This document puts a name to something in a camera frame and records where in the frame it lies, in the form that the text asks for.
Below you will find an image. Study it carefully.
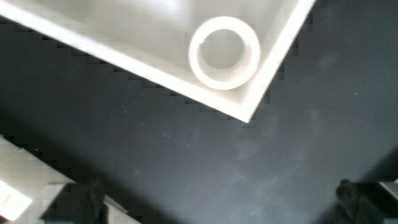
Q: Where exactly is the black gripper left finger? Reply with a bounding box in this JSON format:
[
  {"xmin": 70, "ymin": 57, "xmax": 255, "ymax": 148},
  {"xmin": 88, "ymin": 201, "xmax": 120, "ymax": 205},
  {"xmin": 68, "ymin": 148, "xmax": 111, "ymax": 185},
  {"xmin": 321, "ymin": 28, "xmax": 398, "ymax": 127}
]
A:
[{"xmin": 38, "ymin": 183, "xmax": 108, "ymax": 224}]

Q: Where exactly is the white square tabletop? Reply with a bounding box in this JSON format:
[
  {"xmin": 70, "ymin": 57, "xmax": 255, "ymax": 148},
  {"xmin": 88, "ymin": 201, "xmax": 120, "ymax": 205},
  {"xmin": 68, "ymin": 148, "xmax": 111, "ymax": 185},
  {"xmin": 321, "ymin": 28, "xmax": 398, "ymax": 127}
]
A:
[{"xmin": 0, "ymin": 0, "xmax": 315, "ymax": 121}]

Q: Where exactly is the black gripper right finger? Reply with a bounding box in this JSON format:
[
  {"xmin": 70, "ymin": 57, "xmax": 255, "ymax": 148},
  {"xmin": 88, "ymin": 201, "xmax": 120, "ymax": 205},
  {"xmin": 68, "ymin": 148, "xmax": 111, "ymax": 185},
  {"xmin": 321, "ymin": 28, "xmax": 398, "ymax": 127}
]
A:
[{"xmin": 333, "ymin": 179, "xmax": 398, "ymax": 224}]

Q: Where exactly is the white U-shaped obstacle fence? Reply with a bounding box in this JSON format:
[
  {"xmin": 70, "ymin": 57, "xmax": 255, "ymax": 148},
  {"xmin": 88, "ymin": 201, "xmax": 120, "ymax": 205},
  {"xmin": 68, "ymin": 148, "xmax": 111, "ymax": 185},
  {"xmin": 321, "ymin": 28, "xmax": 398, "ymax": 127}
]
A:
[{"xmin": 0, "ymin": 135, "xmax": 140, "ymax": 224}]

